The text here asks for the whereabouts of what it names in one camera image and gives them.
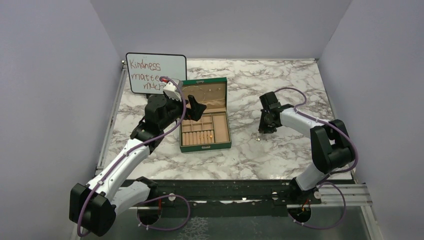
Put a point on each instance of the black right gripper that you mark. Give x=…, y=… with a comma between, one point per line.
x=263, y=127

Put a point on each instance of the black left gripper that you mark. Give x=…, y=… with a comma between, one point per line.
x=196, y=110

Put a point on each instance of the green jewelry box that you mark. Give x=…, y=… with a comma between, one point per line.
x=212, y=131

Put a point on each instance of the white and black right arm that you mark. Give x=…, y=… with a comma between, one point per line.
x=330, y=147

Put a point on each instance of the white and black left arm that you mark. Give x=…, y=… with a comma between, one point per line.
x=95, y=205

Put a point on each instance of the whiteboard with red writing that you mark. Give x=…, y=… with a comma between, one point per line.
x=145, y=69

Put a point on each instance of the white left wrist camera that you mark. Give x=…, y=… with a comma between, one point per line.
x=171, y=90

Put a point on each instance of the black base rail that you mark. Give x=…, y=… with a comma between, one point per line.
x=222, y=198

